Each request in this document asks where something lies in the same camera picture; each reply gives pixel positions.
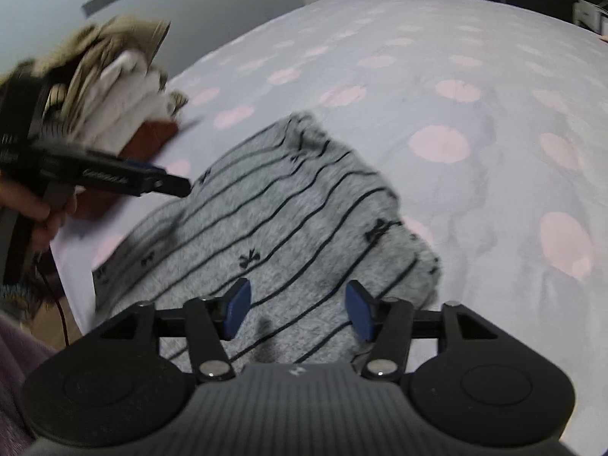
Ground white folded garment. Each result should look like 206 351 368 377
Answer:
67 48 178 154

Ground person left hand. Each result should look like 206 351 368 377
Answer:
1 178 77 251

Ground white bedside table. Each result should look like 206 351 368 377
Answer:
573 0 608 36

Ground rust brown folded garment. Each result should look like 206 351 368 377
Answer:
73 119 179 221

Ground polka dot bed sheet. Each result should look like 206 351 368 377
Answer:
52 0 607 455

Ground grey striped pyjama pants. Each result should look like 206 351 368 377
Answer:
94 112 441 367

